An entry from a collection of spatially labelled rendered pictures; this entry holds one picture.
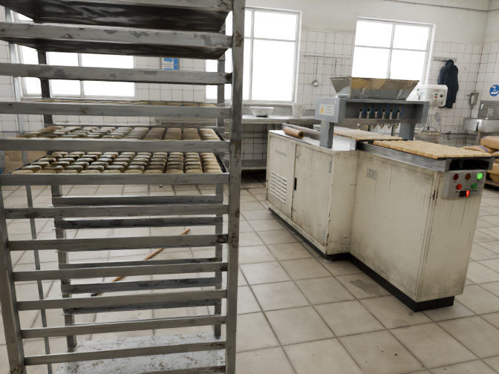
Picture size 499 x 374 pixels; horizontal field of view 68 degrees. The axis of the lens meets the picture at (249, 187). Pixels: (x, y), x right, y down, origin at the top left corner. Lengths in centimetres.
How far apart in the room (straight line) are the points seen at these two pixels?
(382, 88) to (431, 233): 107
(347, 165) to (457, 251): 84
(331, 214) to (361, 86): 88
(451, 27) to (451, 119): 150
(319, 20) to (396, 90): 333
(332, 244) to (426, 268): 73
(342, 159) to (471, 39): 525
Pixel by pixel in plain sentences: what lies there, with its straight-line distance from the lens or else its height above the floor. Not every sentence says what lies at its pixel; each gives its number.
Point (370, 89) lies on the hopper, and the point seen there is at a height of 124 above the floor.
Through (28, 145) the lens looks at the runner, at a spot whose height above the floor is 105.
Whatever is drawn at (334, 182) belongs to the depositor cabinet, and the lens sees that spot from 259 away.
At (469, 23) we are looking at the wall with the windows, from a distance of 753.
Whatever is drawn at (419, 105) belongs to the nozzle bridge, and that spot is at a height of 115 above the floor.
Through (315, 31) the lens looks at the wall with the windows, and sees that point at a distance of 595.
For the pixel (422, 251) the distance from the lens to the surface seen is 225.
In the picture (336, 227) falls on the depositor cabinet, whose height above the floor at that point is 29.
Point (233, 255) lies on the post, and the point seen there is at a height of 74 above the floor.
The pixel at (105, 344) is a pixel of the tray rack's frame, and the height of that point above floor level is 15.
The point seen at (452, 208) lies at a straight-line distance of 226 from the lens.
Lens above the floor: 120
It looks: 14 degrees down
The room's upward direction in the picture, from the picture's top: 2 degrees clockwise
